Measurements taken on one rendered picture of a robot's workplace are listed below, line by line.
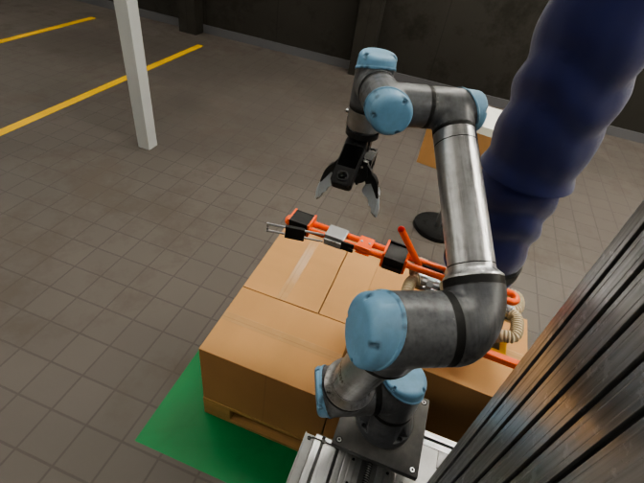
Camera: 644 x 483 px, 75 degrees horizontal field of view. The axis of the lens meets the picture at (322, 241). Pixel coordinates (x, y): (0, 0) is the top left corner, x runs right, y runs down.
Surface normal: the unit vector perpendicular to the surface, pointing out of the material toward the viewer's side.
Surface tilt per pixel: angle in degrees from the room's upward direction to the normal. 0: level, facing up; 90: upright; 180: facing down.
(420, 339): 50
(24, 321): 0
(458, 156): 40
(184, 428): 0
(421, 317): 20
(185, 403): 0
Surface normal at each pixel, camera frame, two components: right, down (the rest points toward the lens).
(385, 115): 0.11, 0.66
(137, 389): 0.13, -0.75
